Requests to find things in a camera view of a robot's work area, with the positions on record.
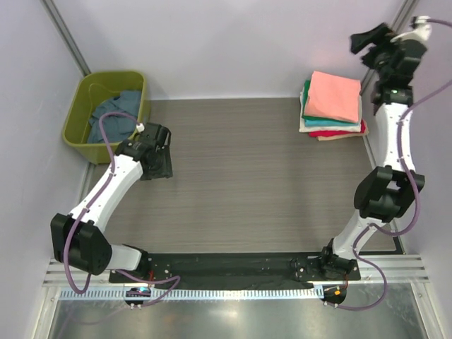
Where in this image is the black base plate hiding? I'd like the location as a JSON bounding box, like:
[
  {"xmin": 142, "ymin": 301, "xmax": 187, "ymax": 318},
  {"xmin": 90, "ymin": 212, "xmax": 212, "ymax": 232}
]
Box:
[{"xmin": 107, "ymin": 252, "xmax": 361, "ymax": 291}]

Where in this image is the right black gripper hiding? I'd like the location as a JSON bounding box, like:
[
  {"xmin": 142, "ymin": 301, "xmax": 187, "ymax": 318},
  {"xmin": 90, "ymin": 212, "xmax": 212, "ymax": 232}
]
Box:
[{"xmin": 349, "ymin": 23, "xmax": 400, "ymax": 82}]

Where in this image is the white slotted cable duct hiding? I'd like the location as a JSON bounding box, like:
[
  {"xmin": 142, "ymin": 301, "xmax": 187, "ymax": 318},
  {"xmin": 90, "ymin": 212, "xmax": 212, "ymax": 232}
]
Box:
[{"xmin": 59, "ymin": 285, "xmax": 323, "ymax": 301}]

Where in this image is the light blue folded t shirt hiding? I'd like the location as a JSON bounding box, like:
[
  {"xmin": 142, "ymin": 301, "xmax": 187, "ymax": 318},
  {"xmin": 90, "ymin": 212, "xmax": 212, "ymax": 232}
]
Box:
[{"xmin": 304, "ymin": 117, "xmax": 360, "ymax": 127}]

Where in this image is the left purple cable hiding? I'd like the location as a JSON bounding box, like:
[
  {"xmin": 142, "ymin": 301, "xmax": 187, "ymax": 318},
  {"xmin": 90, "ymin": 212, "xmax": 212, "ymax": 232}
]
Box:
[{"xmin": 65, "ymin": 112, "xmax": 182, "ymax": 324}]

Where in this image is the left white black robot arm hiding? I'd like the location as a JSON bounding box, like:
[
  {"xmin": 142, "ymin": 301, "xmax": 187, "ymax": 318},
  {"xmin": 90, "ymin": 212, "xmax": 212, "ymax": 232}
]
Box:
[{"xmin": 50, "ymin": 141, "xmax": 172, "ymax": 283}]

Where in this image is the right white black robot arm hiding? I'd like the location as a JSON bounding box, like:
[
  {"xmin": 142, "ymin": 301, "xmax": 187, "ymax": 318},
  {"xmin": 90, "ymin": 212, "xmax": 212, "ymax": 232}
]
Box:
[{"xmin": 310, "ymin": 16, "xmax": 432, "ymax": 280}]

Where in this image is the blue grey t shirt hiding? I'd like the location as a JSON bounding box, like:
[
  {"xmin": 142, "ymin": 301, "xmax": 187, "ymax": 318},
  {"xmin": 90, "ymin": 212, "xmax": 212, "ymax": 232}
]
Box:
[{"xmin": 87, "ymin": 90, "xmax": 141, "ymax": 143}]

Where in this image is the green folded t shirt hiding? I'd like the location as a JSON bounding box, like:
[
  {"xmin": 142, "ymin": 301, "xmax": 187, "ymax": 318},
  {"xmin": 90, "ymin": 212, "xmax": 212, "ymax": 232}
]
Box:
[{"xmin": 301, "ymin": 79, "xmax": 314, "ymax": 120}]

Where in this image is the tan folded t shirt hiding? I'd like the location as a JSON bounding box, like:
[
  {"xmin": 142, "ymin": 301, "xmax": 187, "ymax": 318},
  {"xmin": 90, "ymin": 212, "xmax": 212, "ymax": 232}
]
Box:
[{"xmin": 318, "ymin": 120, "xmax": 369, "ymax": 141}]

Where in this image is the red folded t shirt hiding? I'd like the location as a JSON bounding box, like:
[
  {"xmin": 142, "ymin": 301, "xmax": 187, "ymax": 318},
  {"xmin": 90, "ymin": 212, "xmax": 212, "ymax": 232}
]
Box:
[{"xmin": 308, "ymin": 131, "xmax": 360, "ymax": 140}]

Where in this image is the left aluminium frame post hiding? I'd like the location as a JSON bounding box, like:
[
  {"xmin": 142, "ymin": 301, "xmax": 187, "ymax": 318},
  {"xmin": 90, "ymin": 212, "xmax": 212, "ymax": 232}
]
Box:
[{"xmin": 40, "ymin": 0, "xmax": 91, "ymax": 76}]

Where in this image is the salmon pink t shirt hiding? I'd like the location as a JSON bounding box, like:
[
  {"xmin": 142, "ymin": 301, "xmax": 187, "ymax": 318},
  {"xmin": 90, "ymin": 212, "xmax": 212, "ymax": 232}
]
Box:
[{"xmin": 304, "ymin": 71, "xmax": 361, "ymax": 124}]

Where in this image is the white folded t shirt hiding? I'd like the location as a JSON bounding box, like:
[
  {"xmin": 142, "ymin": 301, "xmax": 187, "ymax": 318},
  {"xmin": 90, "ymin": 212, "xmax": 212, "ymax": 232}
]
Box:
[{"xmin": 299, "ymin": 119, "xmax": 361, "ymax": 133}]

